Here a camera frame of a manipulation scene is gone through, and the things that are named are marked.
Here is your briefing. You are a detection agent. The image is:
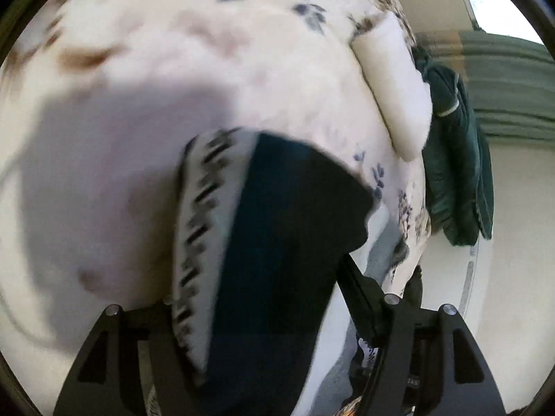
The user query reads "dark green jacket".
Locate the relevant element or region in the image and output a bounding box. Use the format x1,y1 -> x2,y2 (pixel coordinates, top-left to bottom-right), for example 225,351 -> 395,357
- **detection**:
411,47 -> 495,247

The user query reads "white floral blanket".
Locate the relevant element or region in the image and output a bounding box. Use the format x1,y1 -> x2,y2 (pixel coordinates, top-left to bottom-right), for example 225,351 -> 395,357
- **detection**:
0,0 -> 435,416

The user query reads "window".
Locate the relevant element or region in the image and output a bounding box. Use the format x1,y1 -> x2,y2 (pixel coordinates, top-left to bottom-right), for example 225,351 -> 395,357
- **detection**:
463,0 -> 536,45

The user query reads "dark blue briefs patterned waistband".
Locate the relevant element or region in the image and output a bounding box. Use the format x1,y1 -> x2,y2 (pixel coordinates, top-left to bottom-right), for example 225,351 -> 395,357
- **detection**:
171,127 -> 383,416

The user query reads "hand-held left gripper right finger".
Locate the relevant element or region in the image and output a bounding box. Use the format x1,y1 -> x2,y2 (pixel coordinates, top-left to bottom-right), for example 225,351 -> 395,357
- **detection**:
336,253 -> 508,416

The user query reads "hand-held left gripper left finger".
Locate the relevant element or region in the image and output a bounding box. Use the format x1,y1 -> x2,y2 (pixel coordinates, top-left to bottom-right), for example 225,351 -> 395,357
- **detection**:
52,303 -> 198,416

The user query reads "green ribbed cloth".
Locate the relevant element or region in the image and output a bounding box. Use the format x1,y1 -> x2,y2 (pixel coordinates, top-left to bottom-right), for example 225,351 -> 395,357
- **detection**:
416,29 -> 555,140

